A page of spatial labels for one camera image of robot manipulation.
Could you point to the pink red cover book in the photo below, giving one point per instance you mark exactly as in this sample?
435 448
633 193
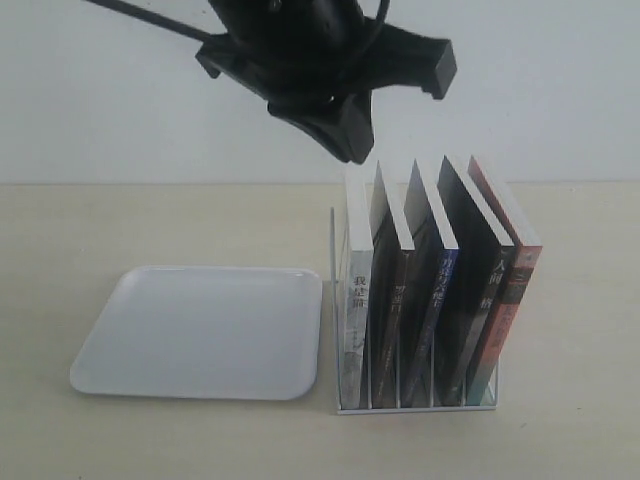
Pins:
514 282

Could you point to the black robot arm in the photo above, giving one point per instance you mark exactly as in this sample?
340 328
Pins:
287 27

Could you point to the white square tray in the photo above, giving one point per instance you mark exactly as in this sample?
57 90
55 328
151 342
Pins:
203 332

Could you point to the black grey spine book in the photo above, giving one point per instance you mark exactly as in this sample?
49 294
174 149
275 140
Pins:
485 250

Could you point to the dark brown spine book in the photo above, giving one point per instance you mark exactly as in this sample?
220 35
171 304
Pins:
393 251

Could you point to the white spine book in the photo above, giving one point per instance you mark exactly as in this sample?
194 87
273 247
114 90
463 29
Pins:
355 267

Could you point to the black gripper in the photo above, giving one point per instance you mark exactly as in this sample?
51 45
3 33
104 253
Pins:
299 89

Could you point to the blue moon cover book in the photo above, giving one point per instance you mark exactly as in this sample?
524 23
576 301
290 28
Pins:
436 251

